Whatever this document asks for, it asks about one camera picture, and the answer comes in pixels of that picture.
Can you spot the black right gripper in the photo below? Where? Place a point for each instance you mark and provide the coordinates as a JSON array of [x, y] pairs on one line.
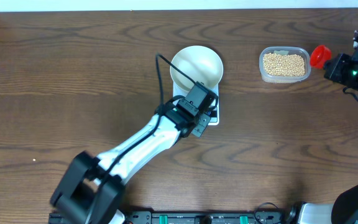
[[334, 73]]

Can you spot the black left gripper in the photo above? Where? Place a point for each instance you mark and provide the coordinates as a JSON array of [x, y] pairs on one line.
[[197, 129]]

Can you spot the red plastic measuring scoop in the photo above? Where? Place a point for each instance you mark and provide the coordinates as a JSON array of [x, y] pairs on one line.
[[320, 55]]

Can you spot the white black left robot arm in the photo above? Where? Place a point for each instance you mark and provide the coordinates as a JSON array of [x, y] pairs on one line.
[[92, 188]]

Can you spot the white digital kitchen scale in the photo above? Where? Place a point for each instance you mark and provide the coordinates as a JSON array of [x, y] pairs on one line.
[[215, 116]]

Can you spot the white round bowl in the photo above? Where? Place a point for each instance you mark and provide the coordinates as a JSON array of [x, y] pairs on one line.
[[201, 64]]

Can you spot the clear plastic food container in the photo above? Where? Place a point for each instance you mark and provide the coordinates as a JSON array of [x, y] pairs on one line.
[[285, 51]]

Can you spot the pile of soybeans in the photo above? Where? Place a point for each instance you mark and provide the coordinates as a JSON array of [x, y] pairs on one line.
[[284, 65]]

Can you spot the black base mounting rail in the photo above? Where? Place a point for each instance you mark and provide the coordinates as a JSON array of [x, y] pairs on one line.
[[144, 217]]

